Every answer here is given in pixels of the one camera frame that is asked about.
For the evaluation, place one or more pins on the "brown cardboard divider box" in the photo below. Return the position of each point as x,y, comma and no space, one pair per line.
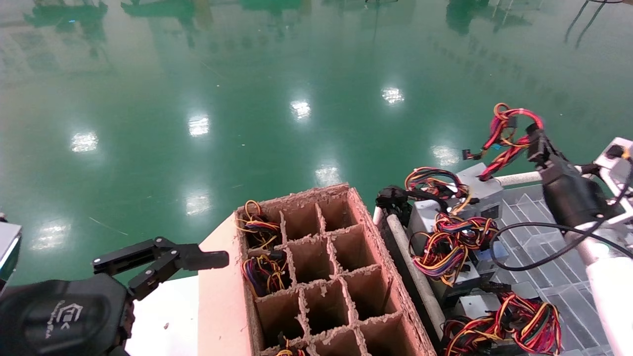
363,247

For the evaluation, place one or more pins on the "clear plastic compartment tray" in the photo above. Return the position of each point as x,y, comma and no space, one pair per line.
554,296

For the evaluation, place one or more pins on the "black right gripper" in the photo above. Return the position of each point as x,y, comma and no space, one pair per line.
573,198

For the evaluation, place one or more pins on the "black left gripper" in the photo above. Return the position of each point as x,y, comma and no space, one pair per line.
59,316

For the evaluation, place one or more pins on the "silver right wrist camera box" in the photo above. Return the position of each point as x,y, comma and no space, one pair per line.
618,163

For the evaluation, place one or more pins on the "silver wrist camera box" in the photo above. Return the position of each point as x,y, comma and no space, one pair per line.
10,252
618,163

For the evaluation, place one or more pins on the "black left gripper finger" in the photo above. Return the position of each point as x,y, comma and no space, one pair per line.
207,259

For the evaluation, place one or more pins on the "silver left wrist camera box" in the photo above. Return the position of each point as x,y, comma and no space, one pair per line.
10,252

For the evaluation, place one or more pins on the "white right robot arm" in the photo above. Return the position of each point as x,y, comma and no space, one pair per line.
613,296

